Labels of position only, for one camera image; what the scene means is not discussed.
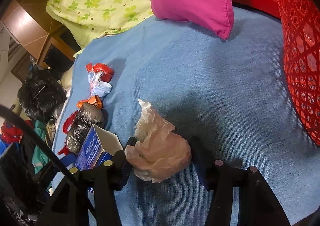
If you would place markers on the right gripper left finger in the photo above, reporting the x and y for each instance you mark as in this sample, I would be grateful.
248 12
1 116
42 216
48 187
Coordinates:
93 194

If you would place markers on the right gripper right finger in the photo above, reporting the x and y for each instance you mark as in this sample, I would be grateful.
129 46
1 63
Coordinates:
258 204

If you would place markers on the blue white cardboard box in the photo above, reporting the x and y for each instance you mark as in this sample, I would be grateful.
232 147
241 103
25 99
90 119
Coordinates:
100 146

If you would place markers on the translucent beige plastic bag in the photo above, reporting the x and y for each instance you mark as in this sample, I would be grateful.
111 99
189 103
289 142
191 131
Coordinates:
159 153

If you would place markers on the red plastic mesh basket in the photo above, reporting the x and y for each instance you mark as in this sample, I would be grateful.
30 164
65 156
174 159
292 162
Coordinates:
300 23

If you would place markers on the red plastic bag scrap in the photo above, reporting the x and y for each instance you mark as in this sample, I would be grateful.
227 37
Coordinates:
66 127

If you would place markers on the pile of clothes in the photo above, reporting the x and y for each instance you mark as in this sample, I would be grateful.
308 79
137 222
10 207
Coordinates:
26 162

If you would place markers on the black plastic bag bundle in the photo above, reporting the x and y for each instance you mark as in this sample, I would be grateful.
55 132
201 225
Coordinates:
87 116

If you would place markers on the light blue blanket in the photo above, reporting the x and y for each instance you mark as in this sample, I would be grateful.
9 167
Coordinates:
231 94

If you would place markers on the orange plastic scrap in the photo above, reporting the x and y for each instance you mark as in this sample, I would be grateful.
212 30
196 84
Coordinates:
94 101

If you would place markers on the large black garbage bag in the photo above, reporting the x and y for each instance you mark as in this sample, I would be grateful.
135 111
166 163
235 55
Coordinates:
41 94

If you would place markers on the red white knotted bag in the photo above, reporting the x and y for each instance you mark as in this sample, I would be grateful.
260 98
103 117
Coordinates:
99 77

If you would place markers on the wooden bedside cabinet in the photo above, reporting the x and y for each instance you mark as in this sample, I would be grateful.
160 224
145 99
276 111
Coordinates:
41 35

